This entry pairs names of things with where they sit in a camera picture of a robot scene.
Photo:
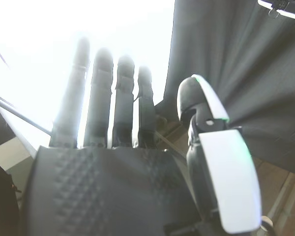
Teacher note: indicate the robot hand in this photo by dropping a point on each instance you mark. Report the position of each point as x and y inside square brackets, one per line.
[108, 186]

